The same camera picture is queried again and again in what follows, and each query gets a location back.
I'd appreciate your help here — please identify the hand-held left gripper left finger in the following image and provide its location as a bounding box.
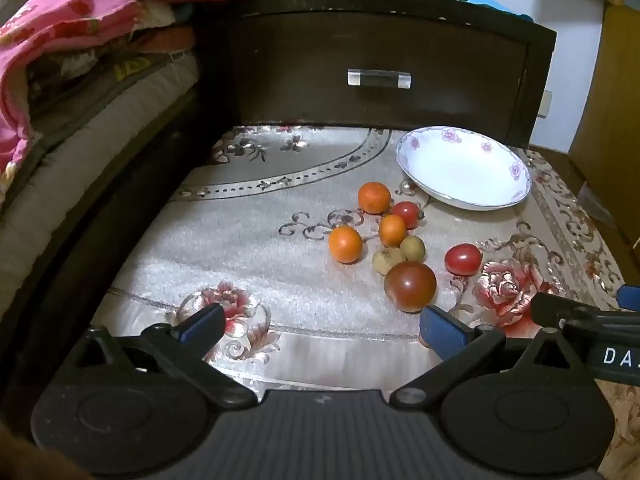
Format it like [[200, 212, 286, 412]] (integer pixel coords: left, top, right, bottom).
[[80, 303, 258, 408]]

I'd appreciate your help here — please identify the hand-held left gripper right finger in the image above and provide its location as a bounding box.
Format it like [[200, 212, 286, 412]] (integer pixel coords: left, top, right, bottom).
[[389, 305, 592, 409]]

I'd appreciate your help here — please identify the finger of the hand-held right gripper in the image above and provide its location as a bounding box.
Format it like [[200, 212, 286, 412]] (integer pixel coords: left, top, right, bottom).
[[617, 284, 640, 311], [531, 291, 640, 333]]

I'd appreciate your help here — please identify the large dark red tomato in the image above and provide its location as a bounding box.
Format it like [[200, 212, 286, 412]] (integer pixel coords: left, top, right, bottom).
[[383, 261, 438, 314]]

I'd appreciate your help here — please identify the beige longan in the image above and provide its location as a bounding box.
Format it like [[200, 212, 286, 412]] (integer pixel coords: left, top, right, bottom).
[[399, 236, 427, 263], [372, 247, 407, 277]]

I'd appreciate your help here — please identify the orange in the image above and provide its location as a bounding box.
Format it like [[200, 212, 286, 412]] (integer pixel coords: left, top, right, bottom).
[[378, 214, 407, 248], [358, 181, 392, 215], [328, 226, 364, 264]]

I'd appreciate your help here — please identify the small red tomato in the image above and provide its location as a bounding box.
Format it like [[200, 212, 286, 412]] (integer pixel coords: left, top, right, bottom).
[[391, 201, 421, 230]]

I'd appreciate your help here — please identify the white floral plate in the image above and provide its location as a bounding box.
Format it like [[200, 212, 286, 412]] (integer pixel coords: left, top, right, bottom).
[[396, 126, 532, 212]]

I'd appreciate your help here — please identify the floral embroidered tablecloth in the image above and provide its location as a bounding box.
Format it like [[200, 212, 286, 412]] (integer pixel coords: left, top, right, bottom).
[[89, 122, 640, 480]]

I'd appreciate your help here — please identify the grey mattress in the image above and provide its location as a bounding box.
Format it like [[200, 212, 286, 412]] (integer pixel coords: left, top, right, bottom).
[[0, 55, 201, 321]]

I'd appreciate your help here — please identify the dark wooden drawer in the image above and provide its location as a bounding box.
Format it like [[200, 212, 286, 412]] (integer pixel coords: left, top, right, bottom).
[[235, 10, 531, 133]]

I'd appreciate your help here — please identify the patterned folded quilt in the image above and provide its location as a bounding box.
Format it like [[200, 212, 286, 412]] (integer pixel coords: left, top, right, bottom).
[[27, 22, 197, 113]]

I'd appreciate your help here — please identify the dark wooden nightstand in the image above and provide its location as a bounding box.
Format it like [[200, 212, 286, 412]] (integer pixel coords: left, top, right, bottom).
[[192, 0, 558, 148]]

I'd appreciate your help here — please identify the pink floral blanket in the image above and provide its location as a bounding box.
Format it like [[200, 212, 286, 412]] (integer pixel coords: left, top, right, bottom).
[[0, 0, 146, 196]]

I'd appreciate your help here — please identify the dark wooden bed frame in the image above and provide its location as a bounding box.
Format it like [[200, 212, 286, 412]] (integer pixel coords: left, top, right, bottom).
[[0, 90, 203, 411]]

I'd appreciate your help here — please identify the clear drawer handle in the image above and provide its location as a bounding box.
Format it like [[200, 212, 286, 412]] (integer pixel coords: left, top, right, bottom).
[[347, 69, 412, 90]]

